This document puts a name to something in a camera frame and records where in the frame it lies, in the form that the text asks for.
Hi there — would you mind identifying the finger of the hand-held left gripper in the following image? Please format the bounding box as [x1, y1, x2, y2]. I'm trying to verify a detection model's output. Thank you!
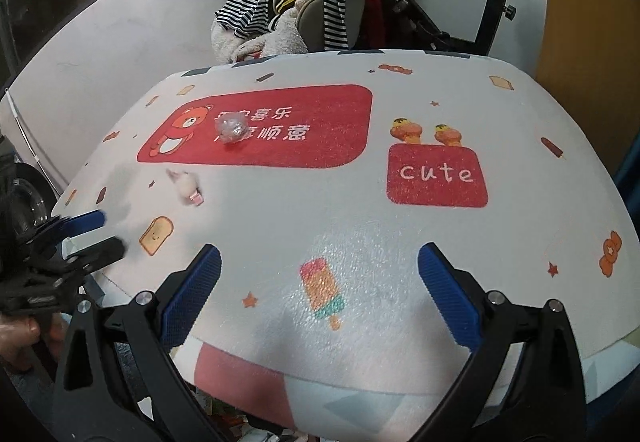
[50, 209, 108, 239]
[62, 236, 126, 280]

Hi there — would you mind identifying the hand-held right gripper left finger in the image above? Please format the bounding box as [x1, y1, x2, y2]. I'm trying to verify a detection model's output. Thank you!
[52, 243, 223, 442]

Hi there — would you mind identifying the red scarf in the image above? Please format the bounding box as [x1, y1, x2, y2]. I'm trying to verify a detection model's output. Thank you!
[357, 0, 388, 50]

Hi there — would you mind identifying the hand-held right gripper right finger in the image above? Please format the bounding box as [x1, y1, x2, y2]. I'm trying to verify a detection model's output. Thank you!
[417, 242, 586, 442]

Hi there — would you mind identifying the dark blue cloth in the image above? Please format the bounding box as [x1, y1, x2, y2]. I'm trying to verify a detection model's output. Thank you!
[614, 132, 640, 207]

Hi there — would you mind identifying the person's left hand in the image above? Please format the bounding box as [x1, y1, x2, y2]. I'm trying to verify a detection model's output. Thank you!
[0, 309, 68, 368]

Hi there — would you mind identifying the orange wooden board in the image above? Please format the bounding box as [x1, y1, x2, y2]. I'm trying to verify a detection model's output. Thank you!
[535, 0, 640, 157]

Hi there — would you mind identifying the white thin pole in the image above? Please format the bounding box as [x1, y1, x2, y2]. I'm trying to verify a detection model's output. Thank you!
[4, 89, 68, 185]

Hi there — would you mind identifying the black scooter wheel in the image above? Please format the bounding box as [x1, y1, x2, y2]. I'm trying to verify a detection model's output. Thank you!
[0, 161, 57, 223]

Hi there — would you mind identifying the pink white plush keychain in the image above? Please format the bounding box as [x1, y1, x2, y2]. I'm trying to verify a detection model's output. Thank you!
[165, 168, 206, 207]

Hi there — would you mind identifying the crumpled clear plastic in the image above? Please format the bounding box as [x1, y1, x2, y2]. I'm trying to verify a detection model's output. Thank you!
[214, 113, 249, 146]

